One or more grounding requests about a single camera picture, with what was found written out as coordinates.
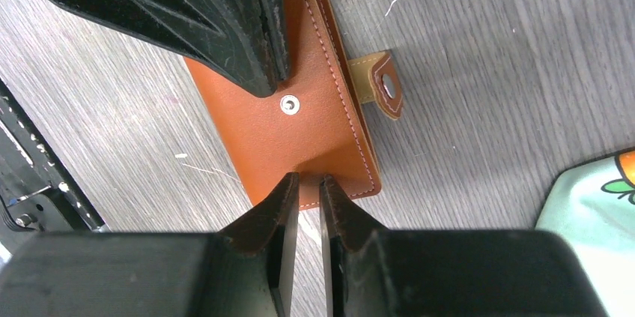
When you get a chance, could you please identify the brown leather card holder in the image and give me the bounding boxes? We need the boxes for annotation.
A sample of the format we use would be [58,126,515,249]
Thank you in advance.
[186,0,404,210]

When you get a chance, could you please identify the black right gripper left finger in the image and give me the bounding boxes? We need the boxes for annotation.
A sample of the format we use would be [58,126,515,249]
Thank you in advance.
[1,172,299,316]

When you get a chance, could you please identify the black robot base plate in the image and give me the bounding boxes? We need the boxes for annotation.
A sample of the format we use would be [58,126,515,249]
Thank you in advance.
[1,83,109,255]

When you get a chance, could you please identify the mint green cartoon cloth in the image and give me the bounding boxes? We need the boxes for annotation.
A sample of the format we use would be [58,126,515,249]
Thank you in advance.
[535,151,634,316]

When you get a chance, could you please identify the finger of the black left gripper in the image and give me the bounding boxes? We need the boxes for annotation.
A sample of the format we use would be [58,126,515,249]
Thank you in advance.
[49,0,278,97]
[258,0,290,82]

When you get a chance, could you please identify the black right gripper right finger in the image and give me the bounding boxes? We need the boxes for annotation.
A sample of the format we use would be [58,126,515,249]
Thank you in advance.
[320,175,607,316]

